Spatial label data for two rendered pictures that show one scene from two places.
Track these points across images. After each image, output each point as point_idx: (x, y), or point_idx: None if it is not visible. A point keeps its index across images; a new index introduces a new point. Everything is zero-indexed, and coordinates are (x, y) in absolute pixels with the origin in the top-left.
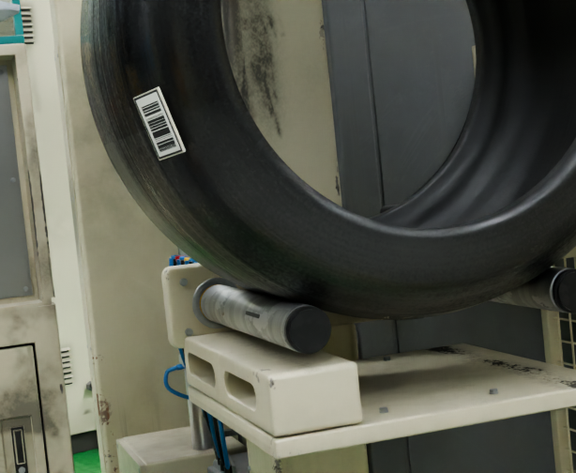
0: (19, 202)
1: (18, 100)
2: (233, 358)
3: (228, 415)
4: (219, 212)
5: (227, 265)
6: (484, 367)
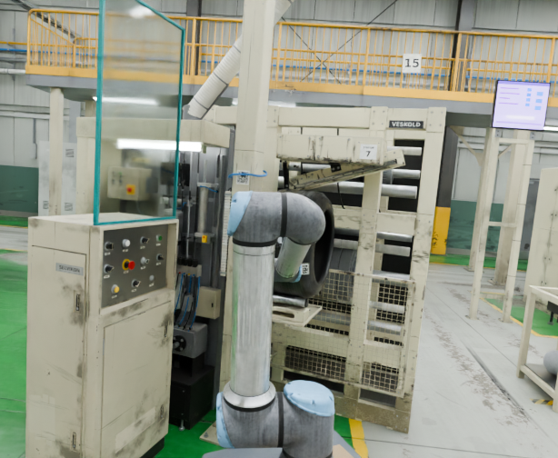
0: (165, 261)
1: (172, 233)
2: (279, 307)
3: (272, 318)
4: (304, 283)
5: (293, 291)
6: None
